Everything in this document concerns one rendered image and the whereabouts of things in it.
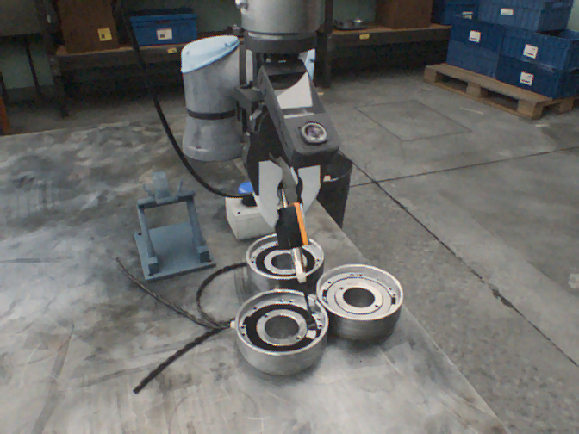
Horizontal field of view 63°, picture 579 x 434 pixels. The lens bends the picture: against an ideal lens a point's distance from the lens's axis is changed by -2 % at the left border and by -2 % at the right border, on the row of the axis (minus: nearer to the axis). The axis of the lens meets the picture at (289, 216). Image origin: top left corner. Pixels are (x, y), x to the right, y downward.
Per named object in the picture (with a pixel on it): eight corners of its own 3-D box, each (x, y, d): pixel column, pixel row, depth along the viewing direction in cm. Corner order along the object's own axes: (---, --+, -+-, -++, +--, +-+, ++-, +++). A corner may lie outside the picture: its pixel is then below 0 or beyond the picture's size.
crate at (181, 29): (193, 34, 404) (190, 7, 393) (199, 43, 373) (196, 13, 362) (130, 39, 392) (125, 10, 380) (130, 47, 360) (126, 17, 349)
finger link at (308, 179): (304, 197, 62) (297, 130, 56) (325, 220, 57) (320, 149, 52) (282, 204, 61) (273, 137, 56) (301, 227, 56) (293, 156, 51)
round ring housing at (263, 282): (258, 251, 72) (258, 229, 70) (328, 260, 71) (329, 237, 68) (238, 296, 64) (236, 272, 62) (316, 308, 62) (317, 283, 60)
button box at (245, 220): (280, 232, 77) (280, 206, 75) (237, 240, 75) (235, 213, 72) (265, 208, 84) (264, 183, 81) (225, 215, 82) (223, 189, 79)
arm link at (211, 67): (189, 96, 107) (183, 33, 100) (250, 95, 107) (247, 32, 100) (181, 114, 96) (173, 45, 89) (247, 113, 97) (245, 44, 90)
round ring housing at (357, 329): (398, 293, 64) (402, 268, 62) (400, 350, 56) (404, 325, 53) (320, 284, 66) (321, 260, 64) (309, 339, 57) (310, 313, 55)
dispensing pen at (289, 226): (306, 325, 53) (272, 176, 53) (293, 320, 57) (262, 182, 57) (324, 319, 53) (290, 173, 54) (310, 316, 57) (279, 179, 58)
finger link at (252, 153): (278, 188, 54) (286, 113, 50) (284, 195, 53) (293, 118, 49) (239, 191, 52) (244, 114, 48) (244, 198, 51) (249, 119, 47)
